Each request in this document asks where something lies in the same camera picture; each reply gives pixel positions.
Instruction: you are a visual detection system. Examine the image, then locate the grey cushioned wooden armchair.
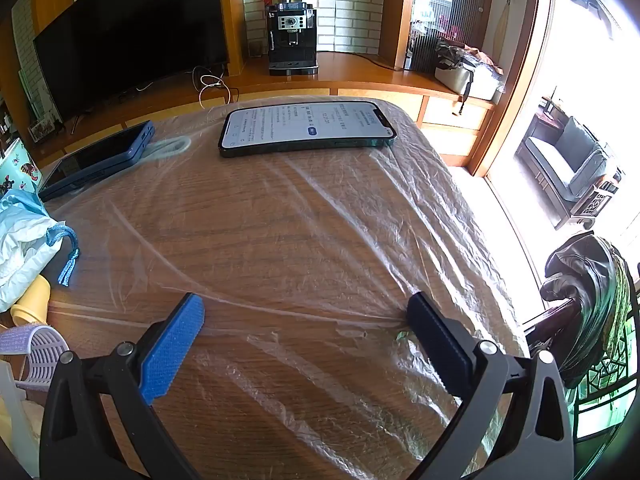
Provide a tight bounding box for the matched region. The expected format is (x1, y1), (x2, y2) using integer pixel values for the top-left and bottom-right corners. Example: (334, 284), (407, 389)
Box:
(515, 116), (621, 231)

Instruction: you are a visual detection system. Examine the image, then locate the wooden low cabinet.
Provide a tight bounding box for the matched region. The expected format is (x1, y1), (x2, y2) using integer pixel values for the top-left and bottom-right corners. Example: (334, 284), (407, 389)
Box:
(30, 50), (506, 171)

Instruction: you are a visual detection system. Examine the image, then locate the colourful printed box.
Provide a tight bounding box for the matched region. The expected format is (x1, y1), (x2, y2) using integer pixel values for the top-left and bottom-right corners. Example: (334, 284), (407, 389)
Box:
(0, 137), (38, 198)

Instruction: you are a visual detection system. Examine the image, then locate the translucent phone strap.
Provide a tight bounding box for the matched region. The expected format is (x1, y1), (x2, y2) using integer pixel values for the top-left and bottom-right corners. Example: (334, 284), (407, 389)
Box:
(144, 136), (193, 164)

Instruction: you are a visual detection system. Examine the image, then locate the black flat television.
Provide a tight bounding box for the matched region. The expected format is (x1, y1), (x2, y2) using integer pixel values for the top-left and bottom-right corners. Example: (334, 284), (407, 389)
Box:
(32, 0), (231, 123)

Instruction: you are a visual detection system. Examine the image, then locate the small picture frame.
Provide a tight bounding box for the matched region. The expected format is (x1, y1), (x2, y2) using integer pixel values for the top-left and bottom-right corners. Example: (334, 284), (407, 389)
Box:
(27, 115), (63, 143)

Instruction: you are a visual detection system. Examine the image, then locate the black coffee machine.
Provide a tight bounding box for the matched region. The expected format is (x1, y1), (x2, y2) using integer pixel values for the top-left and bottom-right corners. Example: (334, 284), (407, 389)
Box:
(263, 2), (320, 77)

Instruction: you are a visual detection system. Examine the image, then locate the white bag with blue drawstring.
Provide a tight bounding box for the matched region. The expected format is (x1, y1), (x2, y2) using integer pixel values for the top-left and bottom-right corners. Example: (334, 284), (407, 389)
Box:
(0, 190), (81, 313)

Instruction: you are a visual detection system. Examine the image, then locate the white cable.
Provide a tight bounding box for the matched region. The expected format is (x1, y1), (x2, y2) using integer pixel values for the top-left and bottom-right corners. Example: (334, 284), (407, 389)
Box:
(192, 66), (233, 108)

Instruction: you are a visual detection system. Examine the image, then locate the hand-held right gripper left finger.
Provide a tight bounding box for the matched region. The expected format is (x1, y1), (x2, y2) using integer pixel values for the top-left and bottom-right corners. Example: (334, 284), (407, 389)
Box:
(39, 292), (221, 480)

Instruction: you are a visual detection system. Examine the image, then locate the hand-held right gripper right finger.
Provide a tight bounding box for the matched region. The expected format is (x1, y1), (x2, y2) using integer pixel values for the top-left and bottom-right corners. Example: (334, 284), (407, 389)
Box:
(407, 291), (576, 480)

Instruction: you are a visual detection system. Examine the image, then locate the white box with clothes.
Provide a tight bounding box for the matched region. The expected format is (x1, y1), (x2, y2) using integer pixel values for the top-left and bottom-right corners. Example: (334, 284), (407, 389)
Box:
(434, 40), (506, 103)

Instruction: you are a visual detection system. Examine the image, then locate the dark wooden chair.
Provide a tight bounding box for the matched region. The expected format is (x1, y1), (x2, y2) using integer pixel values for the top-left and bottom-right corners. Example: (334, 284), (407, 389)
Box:
(522, 297), (640, 441)

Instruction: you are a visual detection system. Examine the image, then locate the white hair roller yellow end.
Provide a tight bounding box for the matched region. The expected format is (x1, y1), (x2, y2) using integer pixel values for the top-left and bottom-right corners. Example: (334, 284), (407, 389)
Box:
(0, 325), (68, 396)

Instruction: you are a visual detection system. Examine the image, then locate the smartphone with lit screen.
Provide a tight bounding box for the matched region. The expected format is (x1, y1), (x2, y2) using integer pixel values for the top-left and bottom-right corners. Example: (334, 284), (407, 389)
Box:
(218, 101), (398, 159)

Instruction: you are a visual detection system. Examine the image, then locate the yellow plastic cup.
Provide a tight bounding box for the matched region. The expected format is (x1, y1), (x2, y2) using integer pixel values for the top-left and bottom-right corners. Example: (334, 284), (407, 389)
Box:
(10, 275), (51, 327)

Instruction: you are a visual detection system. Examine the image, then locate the dark jacket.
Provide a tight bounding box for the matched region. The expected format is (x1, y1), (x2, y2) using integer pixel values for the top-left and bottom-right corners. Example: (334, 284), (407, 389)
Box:
(540, 232), (636, 388)

